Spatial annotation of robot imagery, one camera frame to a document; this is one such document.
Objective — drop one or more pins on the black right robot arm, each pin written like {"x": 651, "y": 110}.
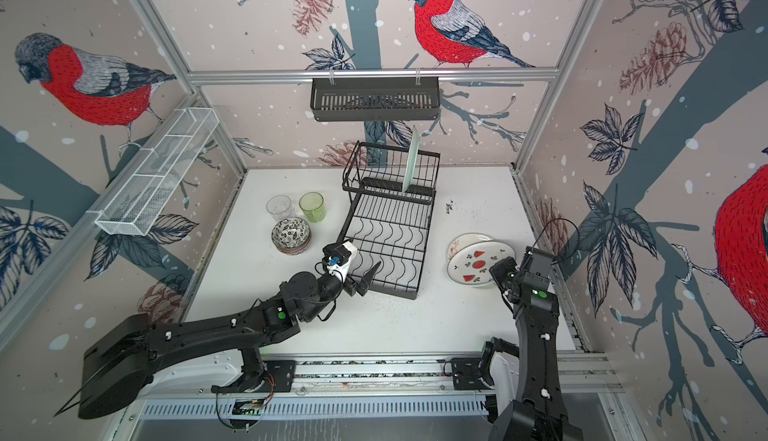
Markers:
{"x": 537, "y": 411}

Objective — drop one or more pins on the clear plastic cup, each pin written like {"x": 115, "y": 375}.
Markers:
{"x": 280, "y": 207}

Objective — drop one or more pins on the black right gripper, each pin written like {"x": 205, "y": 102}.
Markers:
{"x": 500, "y": 267}

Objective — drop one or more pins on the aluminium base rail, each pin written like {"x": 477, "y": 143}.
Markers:
{"x": 323, "y": 387}

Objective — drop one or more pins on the pale green plate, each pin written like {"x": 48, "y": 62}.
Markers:
{"x": 411, "y": 161}

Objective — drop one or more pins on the black wire dish rack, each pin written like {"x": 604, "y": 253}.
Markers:
{"x": 385, "y": 224}

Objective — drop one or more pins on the white mesh wall shelf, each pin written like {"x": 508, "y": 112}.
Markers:
{"x": 142, "y": 198}

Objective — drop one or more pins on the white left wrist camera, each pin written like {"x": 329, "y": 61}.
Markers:
{"x": 338, "y": 257}

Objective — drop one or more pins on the orange and blue patterned bowl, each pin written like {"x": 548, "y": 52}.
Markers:
{"x": 294, "y": 250}

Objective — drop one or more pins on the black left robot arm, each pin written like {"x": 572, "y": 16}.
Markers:
{"x": 125, "y": 360}

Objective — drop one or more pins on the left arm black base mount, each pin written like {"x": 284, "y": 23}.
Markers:
{"x": 259, "y": 376}

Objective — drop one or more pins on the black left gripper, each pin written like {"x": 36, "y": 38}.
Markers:
{"x": 351, "y": 286}

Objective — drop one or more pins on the black hanging wall basket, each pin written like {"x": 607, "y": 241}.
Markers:
{"x": 375, "y": 99}

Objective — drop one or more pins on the horizontal aluminium frame bar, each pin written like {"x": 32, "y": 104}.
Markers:
{"x": 211, "y": 78}

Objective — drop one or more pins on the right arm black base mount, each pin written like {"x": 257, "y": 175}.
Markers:
{"x": 474, "y": 373}

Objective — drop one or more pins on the white patterned plate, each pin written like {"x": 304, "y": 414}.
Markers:
{"x": 471, "y": 265}

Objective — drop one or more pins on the pink floral bowl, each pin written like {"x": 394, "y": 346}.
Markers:
{"x": 291, "y": 233}

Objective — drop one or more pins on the cream plate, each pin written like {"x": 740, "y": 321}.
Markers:
{"x": 463, "y": 241}

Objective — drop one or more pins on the green glass tumbler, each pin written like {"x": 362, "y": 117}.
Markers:
{"x": 312, "y": 204}

